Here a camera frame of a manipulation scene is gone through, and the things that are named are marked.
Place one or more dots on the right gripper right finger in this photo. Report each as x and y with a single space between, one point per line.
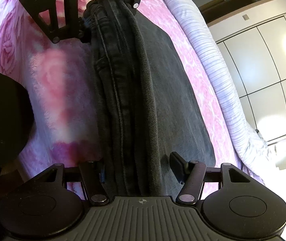
190 175

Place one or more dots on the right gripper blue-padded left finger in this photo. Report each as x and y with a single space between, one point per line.
91 182

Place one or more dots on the dark grey jeans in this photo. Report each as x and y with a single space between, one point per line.
146 104

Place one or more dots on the pink rose blanket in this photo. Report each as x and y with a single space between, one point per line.
61 83

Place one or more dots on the white striped duvet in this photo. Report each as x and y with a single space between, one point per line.
252 151

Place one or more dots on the person's dark clothing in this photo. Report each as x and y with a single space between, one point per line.
3 130

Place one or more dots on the wooden door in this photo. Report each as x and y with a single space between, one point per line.
218 8

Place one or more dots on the white wardrobe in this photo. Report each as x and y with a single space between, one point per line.
256 59

